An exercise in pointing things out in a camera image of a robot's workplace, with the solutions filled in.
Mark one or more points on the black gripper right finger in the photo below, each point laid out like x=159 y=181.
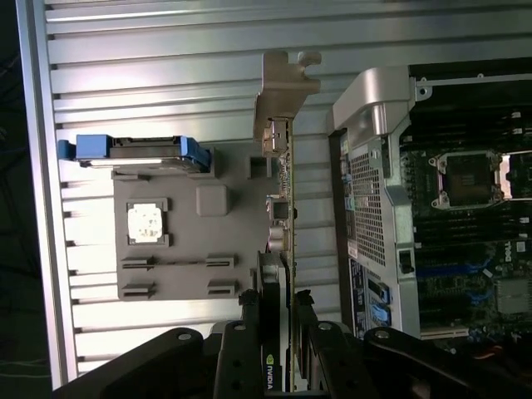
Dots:
x=332 y=361

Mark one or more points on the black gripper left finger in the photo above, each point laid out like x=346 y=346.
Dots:
x=245 y=361

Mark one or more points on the blue slot clip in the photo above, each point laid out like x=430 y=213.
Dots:
x=380 y=292
x=382 y=316

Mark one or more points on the white expansion slot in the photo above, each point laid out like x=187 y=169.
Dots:
x=444 y=333

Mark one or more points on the grey plastic parts rack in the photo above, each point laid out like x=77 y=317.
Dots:
x=187 y=249

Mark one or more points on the blue expansion slot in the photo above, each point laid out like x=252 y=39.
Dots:
x=449 y=272

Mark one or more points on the green motherboard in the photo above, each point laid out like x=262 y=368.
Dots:
x=457 y=249

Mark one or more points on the silver CPU chip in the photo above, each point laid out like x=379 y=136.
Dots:
x=145 y=222

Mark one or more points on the silver finned heat sink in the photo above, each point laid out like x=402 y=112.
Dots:
x=515 y=297

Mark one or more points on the CPU socket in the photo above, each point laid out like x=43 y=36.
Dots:
x=467 y=183

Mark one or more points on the hard disk with blue carrier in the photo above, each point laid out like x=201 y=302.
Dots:
x=137 y=145

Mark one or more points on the open grey PC case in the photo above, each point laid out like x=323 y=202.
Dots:
x=374 y=112

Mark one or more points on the metal socket cover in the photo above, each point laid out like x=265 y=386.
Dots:
x=519 y=174

